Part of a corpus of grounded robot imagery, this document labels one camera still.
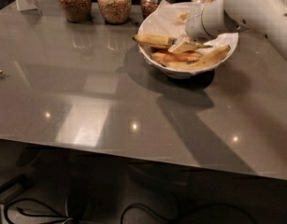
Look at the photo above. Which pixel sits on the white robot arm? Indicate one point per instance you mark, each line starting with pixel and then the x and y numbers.
pixel 265 17

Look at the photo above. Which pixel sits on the white ceramic bowl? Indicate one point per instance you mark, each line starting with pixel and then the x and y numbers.
pixel 177 73

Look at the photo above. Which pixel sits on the white paper liner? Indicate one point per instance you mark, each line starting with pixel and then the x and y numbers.
pixel 160 22

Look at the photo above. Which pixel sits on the middle orange-yellow banana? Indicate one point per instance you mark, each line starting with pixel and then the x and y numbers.
pixel 164 56

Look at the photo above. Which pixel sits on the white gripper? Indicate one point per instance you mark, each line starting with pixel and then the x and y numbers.
pixel 194 27

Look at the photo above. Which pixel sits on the left glass jar of grains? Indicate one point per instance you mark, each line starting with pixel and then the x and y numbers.
pixel 78 11

